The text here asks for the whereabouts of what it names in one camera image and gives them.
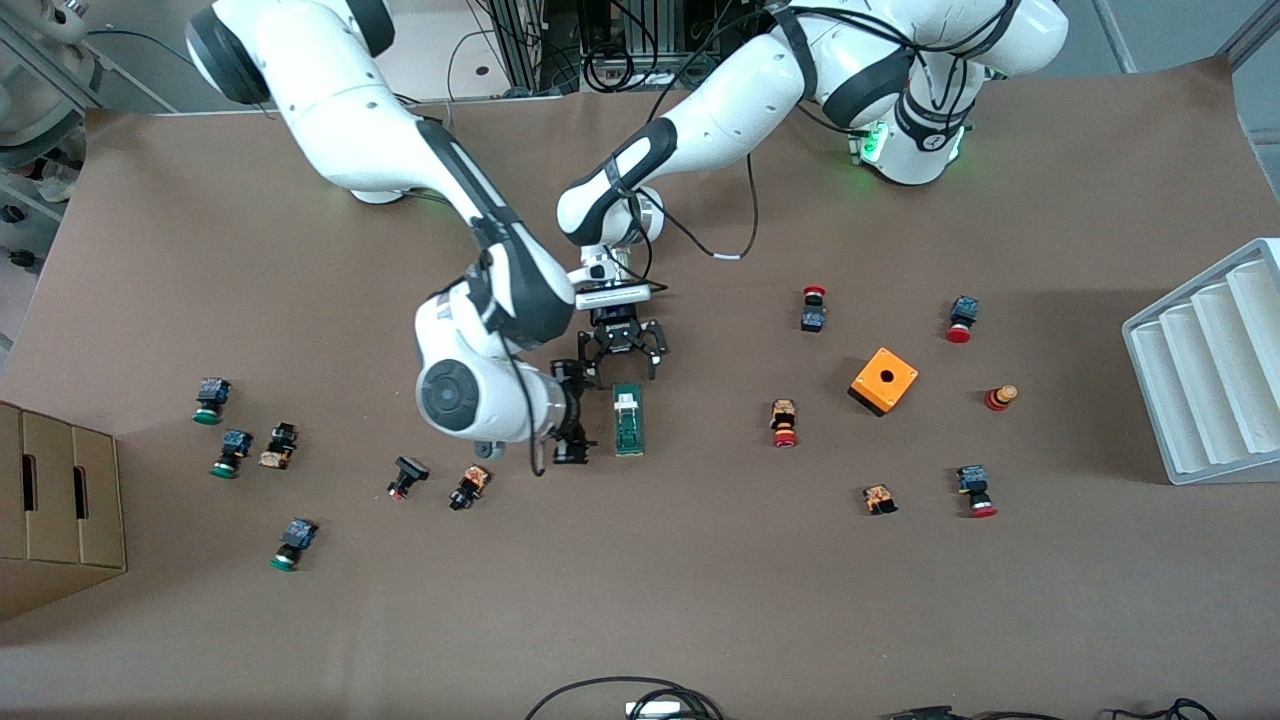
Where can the grey metal machine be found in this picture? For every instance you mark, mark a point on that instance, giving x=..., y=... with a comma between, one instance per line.
x=40, y=130

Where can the red mushroom button blue block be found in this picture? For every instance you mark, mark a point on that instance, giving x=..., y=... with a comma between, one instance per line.
x=975, y=488
x=962, y=318

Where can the white side table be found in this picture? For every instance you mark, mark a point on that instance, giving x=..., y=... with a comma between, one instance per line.
x=465, y=20

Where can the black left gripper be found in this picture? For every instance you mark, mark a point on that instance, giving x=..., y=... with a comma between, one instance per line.
x=614, y=337

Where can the black square button red stem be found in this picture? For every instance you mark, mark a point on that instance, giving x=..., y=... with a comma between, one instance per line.
x=408, y=472

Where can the green pushbutton with blue block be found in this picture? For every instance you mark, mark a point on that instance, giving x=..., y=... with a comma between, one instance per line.
x=232, y=450
x=212, y=398
x=295, y=540

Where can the white stepped plastic tray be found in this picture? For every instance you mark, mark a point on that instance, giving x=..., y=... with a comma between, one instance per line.
x=1200, y=400

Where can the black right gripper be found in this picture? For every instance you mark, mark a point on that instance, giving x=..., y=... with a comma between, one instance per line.
x=571, y=407

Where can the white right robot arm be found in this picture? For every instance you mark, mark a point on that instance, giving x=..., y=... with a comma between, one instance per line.
x=340, y=110

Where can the red button with black block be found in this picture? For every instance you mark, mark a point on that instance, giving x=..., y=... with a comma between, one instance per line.
x=813, y=315

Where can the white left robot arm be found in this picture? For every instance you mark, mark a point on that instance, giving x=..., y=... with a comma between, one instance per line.
x=760, y=80

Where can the small red yellow button head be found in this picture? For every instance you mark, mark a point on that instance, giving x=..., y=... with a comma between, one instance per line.
x=1000, y=398

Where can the black button with orange block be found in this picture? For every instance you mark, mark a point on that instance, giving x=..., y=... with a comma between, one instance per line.
x=468, y=487

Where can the orange button enclosure box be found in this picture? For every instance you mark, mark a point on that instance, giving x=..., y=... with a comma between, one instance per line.
x=870, y=385

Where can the orange black contact block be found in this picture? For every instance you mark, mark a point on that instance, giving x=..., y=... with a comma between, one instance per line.
x=879, y=499

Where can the white plug box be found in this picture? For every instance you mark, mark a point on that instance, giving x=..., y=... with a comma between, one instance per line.
x=655, y=710

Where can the aluminium frame rack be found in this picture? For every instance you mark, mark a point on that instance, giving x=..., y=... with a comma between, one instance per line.
x=530, y=40

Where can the brown cardboard box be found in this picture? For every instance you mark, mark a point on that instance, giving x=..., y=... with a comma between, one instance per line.
x=50, y=500

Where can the red button with orange block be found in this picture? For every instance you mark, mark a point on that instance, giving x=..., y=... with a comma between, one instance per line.
x=784, y=423

